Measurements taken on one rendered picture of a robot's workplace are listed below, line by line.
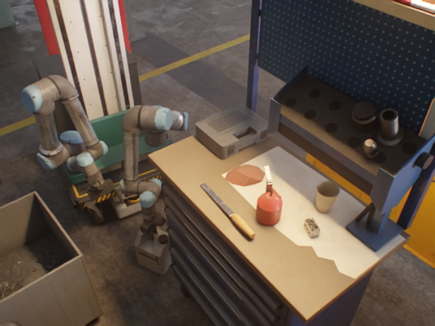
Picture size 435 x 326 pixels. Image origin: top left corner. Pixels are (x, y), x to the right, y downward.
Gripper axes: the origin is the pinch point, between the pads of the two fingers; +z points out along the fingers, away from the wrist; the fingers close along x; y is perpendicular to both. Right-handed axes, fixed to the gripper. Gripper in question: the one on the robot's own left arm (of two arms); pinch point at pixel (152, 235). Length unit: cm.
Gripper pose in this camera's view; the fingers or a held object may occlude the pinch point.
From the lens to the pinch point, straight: 238.3
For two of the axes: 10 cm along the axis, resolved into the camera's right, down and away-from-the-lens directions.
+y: -8.8, -3.1, 3.5
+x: -4.7, 5.8, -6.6
